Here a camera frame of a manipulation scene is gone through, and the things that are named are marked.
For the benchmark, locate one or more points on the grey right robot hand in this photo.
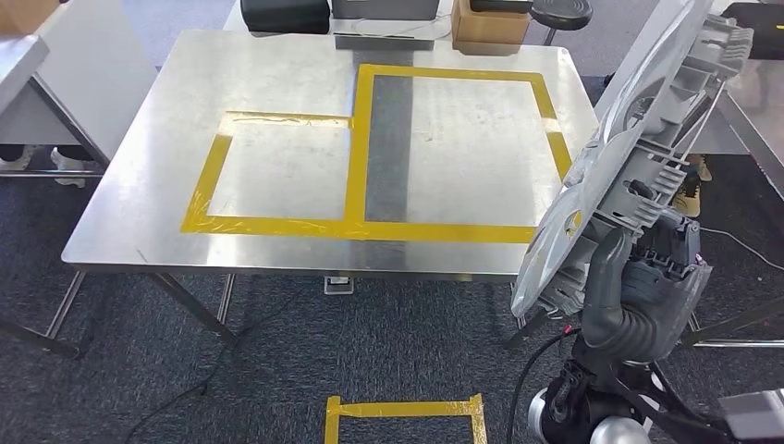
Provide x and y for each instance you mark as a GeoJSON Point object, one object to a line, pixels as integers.
{"type": "Point", "coordinates": [649, 306]}

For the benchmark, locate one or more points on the silver grey wheel cover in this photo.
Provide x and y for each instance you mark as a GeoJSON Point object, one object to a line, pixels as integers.
{"type": "Point", "coordinates": [612, 153]}

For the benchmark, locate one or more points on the steel workbench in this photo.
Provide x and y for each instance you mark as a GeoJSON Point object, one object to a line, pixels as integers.
{"type": "Point", "coordinates": [153, 184]}

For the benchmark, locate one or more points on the person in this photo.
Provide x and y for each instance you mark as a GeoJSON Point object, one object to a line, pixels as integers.
{"type": "Point", "coordinates": [689, 199]}
{"type": "Point", "coordinates": [70, 165]}

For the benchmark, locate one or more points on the white desk panel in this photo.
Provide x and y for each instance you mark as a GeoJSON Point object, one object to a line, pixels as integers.
{"type": "Point", "coordinates": [723, 138]}
{"type": "Point", "coordinates": [92, 73]}

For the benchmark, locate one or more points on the yellow floor tape outline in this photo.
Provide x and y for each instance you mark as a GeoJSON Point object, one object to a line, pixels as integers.
{"type": "Point", "coordinates": [404, 409]}

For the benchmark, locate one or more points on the black bag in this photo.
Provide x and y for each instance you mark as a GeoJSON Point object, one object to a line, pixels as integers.
{"type": "Point", "coordinates": [759, 30]}

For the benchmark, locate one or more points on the black round stool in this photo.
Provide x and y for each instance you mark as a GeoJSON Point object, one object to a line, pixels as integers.
{"type": "Point", "coordinates": [560, 12]}

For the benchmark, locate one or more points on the brown cardboard box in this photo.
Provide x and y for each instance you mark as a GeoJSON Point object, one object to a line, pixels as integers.
{"type": "Point", "coordinates": [24, 15]}
{"type": "Point", "coordinates": [490, 27]}

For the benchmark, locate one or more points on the large yellow tape rectangle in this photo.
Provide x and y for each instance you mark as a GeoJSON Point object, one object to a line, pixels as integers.
{"type": "Point", "coordinates": [361, 153]}

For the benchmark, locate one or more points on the black flat tray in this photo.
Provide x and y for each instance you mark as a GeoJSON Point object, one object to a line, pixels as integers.
{"type": "Point", "coordinates": [499, 5]}

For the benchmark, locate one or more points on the small yellow tape rectangle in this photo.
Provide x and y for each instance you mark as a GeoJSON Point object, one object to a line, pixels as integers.
{"type": "Point", "coordinates": [275, 227]}

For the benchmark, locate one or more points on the grey metal box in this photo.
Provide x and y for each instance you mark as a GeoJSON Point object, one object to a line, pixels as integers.
{"type": "Point", "coordinates": [386, 9]}

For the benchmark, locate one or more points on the black hard case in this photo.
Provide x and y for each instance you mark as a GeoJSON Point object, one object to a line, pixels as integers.
{"type": "Point", "coordinates": [285, 15]}

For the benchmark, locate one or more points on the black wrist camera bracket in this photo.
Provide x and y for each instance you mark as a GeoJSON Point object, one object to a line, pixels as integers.
{"type": "Point", "coordinates": [674, 416]}

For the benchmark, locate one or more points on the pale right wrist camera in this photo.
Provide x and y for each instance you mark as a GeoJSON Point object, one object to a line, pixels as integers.
{"type": "Point", "coordinates": [756, 413]}

